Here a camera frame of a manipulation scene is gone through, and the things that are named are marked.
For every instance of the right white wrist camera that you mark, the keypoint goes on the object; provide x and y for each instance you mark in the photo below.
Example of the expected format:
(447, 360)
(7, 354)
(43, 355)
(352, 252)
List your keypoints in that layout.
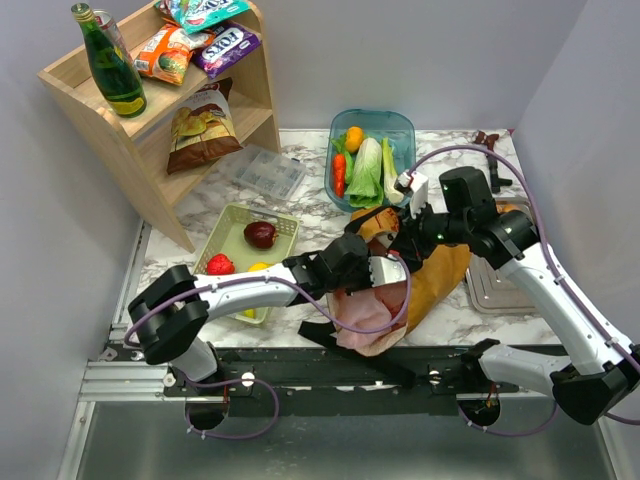
(415, 186)

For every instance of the colourful snack packet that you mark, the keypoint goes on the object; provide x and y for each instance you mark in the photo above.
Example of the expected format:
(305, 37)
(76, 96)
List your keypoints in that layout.
(198, 15)

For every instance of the yellow banana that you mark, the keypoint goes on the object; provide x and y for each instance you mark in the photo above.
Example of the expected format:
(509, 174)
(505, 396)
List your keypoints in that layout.
(251, 313)

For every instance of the small brown silver tool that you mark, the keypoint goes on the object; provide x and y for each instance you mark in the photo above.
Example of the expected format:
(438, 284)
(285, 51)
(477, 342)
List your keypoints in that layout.
(486, 140)

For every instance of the green celery stalk bunch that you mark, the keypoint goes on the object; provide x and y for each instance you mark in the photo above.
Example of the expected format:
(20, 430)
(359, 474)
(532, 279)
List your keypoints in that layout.
(394, 196)

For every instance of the clear plastic compartment box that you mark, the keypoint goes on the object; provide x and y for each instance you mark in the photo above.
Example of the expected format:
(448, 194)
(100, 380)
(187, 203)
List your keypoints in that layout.
(263, 171)

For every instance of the long baguette bread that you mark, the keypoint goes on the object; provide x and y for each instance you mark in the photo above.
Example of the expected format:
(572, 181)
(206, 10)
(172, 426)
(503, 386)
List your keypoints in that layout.
(507, 207)

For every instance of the napa cabbage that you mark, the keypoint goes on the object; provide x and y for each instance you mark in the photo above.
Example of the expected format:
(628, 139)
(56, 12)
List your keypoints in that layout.
(365, 189)

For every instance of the black clamp tool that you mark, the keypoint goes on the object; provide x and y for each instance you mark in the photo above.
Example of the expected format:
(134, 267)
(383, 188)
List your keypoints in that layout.
(496, 181)

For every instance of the light green plastic basket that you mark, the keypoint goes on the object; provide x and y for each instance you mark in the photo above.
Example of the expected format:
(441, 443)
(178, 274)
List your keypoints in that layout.
(227, 238)

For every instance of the wooden shelf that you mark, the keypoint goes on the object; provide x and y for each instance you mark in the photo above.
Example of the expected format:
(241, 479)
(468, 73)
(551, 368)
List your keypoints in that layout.
(135, 150)

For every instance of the orange tangerine fruit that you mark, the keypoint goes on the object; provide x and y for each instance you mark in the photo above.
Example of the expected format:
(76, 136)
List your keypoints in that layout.
(354, 137)

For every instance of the brown potato chips bag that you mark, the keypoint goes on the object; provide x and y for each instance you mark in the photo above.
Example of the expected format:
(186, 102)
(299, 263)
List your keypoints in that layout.
(202, 129)

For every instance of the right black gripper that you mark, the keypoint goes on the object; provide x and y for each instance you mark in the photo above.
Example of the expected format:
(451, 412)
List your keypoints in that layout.
(409, 242)

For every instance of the orange snack packet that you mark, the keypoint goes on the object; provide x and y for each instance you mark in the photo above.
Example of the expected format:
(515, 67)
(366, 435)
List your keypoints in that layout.
(166, 56)

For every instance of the purple Fox's candy bag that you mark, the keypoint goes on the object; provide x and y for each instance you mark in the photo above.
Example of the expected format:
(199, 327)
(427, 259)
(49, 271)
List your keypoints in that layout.
(232, 43)

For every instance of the pink plastic grocery bag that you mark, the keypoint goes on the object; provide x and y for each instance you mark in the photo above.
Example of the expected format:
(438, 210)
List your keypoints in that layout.
(367, 310)

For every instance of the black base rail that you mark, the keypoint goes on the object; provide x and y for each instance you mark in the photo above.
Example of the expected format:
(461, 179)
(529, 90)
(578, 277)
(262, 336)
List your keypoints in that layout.
(322, 382)

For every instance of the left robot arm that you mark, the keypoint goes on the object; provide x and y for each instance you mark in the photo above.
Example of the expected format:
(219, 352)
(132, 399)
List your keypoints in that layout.
(168, 316)

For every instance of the red tomato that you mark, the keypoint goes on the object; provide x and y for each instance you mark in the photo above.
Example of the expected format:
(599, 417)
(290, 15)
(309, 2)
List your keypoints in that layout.
(219, 265)

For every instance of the red silver soda can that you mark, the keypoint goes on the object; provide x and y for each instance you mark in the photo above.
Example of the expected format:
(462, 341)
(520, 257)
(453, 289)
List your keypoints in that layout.
(109, 26)

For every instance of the silver metal tray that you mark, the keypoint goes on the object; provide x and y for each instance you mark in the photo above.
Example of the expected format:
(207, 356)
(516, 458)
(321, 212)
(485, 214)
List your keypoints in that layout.
(491, 293)

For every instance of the orange carrot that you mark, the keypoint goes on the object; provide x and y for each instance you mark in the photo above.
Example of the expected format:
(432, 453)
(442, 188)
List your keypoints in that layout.
(339, 167)

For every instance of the green glass bottle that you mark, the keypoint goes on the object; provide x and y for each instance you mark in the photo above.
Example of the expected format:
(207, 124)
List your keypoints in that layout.
(113, 73)

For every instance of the red apple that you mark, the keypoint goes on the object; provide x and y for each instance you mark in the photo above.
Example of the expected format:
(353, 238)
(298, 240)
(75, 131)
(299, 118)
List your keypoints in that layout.
(261, 235)

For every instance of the orange tote bag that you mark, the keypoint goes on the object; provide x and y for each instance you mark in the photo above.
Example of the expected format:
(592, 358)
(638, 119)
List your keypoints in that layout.
(439, 276)

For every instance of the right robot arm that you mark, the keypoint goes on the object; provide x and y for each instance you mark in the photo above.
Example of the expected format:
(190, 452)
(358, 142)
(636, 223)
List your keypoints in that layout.
(600, 366)

